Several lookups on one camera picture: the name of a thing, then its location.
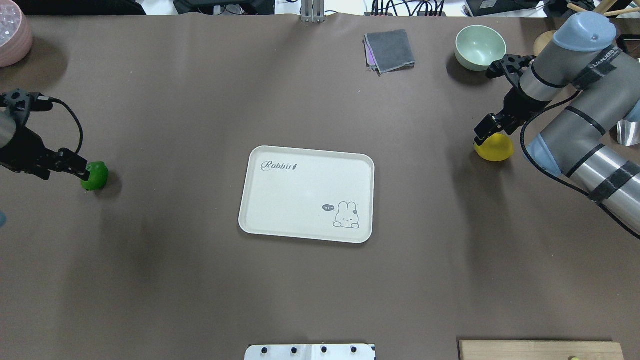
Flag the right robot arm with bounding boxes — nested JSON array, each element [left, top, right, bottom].
[[474, 11, 640, 238]]

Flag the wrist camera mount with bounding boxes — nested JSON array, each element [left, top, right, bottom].
[[485, 54, 537, 88], [0, 88, 54, 128]]

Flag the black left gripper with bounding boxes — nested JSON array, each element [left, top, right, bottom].
[[0, 125, 90, 182]]

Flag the metal scoop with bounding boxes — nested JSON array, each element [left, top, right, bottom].
[[615, 120, 640, 147]]

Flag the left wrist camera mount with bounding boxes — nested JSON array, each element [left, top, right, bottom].
[[0, 88, 54, 128]]

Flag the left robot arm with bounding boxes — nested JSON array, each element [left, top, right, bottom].
[[0, 112, 90, 181]]

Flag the wooden mug tree stand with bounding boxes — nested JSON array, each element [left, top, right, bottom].
[[534, 0, 639, 56]]

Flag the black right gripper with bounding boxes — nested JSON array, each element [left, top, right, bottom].
[[473, 88, 550, 142]]

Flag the yellow lemon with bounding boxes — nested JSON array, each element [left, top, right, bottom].
[[473, 133, 515, 162]]

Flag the aluminium frame post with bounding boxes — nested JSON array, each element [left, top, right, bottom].
[[300, 0, 326, 24]]

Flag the mint green bowl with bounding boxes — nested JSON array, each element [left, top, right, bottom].
[[454, 25, 507, 72]]

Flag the white rabbit tray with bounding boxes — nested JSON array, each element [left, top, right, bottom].
[[238, 145, 375, 244]]

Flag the green lime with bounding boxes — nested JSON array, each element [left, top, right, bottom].
[[80, 161, 109, 192]]

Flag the grey folded cloth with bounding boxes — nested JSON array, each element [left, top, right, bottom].
[[363, 29, 416, 75]]

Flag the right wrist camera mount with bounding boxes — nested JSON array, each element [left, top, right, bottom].
[[485, 54, 537, 88]]

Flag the wooden cutting board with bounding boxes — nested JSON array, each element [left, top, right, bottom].
[[459, 339, 624, 360]]

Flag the pink bowl with ice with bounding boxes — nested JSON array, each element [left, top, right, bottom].
[[0, 0, 34, 68]]

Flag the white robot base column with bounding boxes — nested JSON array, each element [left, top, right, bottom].
[[244, 342, 377, 360]]

